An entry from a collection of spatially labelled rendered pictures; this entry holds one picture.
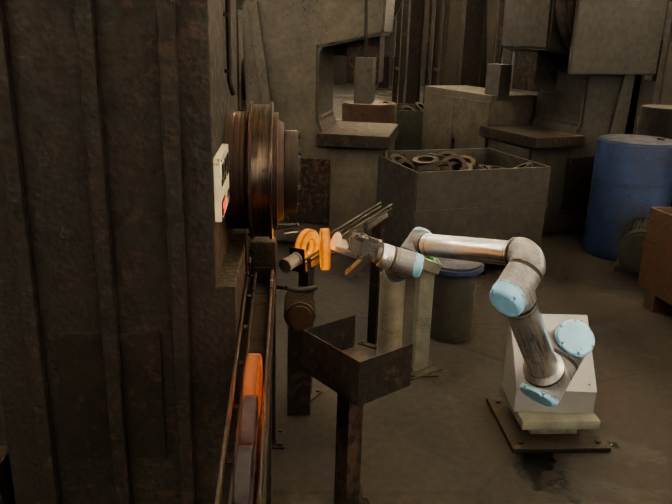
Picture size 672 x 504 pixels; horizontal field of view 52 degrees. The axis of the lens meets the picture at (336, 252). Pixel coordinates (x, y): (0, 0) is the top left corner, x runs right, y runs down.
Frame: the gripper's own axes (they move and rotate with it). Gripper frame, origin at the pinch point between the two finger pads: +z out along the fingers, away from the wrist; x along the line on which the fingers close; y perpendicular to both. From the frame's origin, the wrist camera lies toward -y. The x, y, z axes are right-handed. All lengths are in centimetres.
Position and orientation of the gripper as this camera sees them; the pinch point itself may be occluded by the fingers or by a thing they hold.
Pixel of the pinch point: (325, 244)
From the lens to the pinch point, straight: 247.9
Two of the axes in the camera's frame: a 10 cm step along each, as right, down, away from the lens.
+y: 3.1, -9.1, -2.7
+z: -9.5, -2.8, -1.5
